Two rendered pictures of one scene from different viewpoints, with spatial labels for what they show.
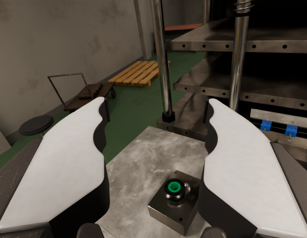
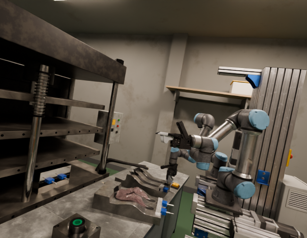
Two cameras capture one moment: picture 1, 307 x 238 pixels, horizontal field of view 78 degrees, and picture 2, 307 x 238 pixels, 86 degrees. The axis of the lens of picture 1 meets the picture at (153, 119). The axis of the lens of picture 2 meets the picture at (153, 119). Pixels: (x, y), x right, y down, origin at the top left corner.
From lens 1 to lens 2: 0.96 m
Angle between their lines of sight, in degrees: 101
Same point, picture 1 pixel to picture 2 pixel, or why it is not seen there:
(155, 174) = not seen: outside the picture
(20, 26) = not seen: outside the picture
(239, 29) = (38, 123)
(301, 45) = (62, 131)
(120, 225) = not seen: outside the picture
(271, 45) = (50, 132)
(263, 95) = (46, 161)
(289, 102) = (59, 160)
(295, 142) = (63, 182)
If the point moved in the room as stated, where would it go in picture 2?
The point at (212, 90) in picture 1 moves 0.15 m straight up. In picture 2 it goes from (7, 171) to (10, 148)
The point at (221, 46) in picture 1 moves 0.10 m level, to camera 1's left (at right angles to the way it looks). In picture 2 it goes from (19, 134) to (10, 137)
